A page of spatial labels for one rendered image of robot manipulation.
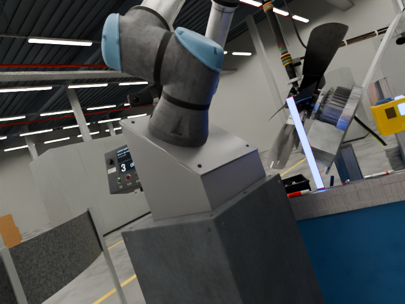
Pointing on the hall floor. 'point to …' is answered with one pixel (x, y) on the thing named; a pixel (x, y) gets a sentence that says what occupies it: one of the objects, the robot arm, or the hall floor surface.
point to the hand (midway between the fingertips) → (149, 89)
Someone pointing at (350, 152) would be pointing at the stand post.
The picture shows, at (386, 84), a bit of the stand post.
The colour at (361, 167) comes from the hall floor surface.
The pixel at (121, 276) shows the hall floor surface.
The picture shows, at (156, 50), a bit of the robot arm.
